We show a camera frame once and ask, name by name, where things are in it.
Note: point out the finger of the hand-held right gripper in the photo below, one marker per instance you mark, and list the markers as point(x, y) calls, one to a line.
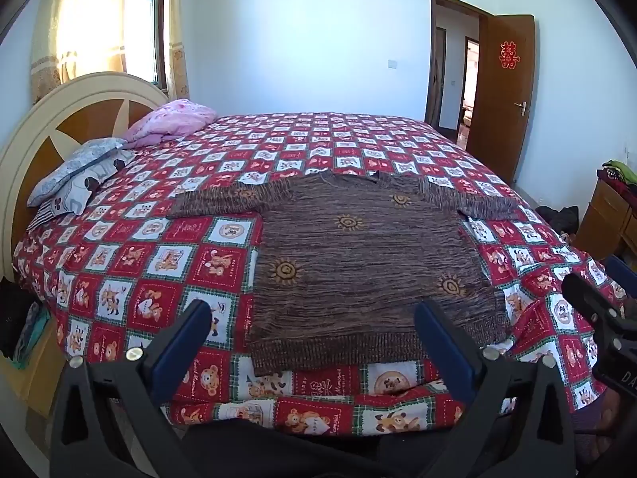
point(617, 275)
point(589, 298)

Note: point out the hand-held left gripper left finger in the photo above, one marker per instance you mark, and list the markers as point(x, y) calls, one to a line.
point(183, 346)

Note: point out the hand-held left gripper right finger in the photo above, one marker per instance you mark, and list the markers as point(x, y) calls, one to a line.
point(448, 348)

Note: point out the brown knitted sweater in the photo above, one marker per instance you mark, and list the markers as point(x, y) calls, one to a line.
point(348, 259)

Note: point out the pile of clothes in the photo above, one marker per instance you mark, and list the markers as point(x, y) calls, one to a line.
point(619, 174)

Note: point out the dark hanging clothes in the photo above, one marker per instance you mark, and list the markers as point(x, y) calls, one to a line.
point(15, 313)

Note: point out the person's right hand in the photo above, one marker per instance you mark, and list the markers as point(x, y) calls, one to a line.
point(604, 438)

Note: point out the wooden cabinet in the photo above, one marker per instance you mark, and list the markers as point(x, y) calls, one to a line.
point(602, 224)

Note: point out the dark bag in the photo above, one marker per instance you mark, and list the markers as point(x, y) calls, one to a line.
point(560, 218)

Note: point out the red checked bear bedspread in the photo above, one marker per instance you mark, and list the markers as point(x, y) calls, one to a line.
point(149, 264)

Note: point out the cream bedside table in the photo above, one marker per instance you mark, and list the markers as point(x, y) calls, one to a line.
point(40, 388)

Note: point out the teal cloth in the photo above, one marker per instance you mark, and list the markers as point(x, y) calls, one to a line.
point(30, 341)

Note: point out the striped pillow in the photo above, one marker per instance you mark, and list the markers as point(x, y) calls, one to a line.
point(42, 216)

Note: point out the brown wooden door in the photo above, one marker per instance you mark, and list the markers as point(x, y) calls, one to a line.
point(497, 124)

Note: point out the grey patterned pillow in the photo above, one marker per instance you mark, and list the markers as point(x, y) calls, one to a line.
point(84, 169)

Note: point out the pink pillow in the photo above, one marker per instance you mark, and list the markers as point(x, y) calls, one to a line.
point(169, 119)

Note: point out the red paper door decoration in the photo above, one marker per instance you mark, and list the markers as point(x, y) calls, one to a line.
point(508, 56)

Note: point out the cream and wood headboard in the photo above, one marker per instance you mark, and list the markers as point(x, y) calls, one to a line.
point(30, 129)

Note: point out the narrow yellow curtain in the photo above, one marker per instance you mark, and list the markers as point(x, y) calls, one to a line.
point(178, 40)

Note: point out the window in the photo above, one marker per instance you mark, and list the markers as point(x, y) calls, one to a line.
point(144, 35)

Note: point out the wide yellow curtain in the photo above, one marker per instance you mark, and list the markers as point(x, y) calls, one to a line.
point(74, 25)

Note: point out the brown door frame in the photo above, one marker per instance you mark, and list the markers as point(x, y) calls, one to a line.
point(432, 59)

